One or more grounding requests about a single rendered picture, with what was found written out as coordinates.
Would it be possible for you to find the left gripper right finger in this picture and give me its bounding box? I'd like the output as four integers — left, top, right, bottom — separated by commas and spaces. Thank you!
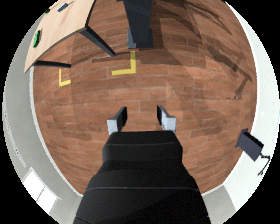
156, 104, 177, 134

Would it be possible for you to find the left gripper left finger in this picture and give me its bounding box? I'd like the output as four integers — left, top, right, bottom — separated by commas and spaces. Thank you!
106, 106, 128, 136

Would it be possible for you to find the jointed stand on dark box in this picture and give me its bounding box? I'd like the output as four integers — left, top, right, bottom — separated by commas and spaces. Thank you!
234, 128, 272, 176

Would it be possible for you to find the white window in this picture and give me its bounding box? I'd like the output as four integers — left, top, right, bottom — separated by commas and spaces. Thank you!
22, 168, 60, 213

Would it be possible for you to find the wooden table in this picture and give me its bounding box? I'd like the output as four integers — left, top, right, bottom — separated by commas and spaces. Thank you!
23, 0, 117, 75

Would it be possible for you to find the green block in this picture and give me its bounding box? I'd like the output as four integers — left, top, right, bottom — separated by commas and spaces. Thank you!
33, 29, 43, 48

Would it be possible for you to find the blue box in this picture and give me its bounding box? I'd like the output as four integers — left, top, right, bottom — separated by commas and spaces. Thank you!
55, 1, 74, 13

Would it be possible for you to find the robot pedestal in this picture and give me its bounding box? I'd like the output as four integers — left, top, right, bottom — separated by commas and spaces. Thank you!
116, 0, 155, 50

